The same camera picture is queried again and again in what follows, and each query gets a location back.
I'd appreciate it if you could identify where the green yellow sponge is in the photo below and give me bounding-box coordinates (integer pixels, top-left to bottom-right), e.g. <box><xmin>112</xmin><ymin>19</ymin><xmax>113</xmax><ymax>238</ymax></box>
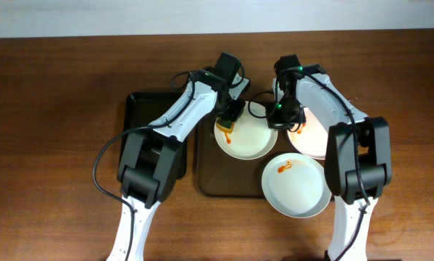
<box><xmin>215</xmin><ymin>117</ymin><xmax>235</xmax><ymax>134</ymax></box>

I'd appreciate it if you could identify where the cream white plate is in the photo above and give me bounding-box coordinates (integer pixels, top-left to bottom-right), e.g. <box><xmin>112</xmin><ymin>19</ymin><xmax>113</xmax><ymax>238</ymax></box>
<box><xmin>214</xmin><ymin>101</ymin><xmax>277</xmax><ymax>160</ymax></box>

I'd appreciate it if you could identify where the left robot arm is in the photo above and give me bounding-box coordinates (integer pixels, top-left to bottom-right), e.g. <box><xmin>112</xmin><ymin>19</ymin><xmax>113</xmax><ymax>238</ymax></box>
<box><xmin>108</xmin><ymin>52</ymin><xmax>250</xmax><ymax>260</ymax></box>

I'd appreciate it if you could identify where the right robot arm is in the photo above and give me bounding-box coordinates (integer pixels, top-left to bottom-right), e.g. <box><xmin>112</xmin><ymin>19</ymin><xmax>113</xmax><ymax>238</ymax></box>
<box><xmin>267</xmin><ymin>54</ymin><xmax>392</xmax><ymax>260</ymax></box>

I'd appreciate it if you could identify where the brown serving tray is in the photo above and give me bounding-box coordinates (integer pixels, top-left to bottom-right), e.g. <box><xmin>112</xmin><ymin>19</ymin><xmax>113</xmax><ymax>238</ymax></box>
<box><xmin>195</xmin><ymin>100</ymin><xmax>343</xmax><ymax>199</ymax></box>

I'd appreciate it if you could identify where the black plastic tray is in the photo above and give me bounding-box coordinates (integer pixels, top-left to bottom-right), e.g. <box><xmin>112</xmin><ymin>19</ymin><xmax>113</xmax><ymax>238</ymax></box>
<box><xmin>120</xmin><ymin>92</ymin><xmax>188</xmax><ymax>180</ymax></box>

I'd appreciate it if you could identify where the pink white plate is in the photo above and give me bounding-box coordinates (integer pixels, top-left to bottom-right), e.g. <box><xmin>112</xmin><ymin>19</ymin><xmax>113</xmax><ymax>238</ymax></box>
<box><xmin>287</xmin><ymin>107</ymin><xmax>328</xmax><ymax>160</ymax></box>

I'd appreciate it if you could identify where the pale blue plate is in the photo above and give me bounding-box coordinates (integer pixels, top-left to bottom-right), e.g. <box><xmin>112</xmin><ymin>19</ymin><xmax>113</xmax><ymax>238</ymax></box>
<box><xmin>261</xmin><ymin>153</ymin><xmax>332</xmax><ymax>219</ymax></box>

